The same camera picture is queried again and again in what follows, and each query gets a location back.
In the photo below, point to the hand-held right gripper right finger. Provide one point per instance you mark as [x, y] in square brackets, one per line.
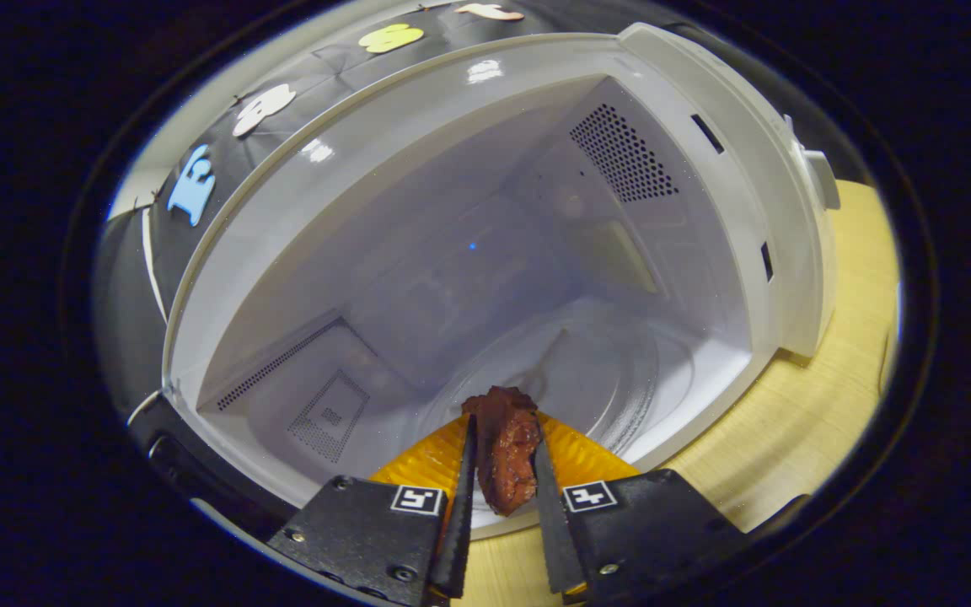
[553, 523]

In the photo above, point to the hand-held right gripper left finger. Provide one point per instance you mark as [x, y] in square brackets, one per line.
[460, 523]

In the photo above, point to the brown meat piece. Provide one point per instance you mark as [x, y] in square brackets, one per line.
[506, 455]

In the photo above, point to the white microwave oven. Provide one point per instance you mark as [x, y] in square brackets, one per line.
[452, 253]

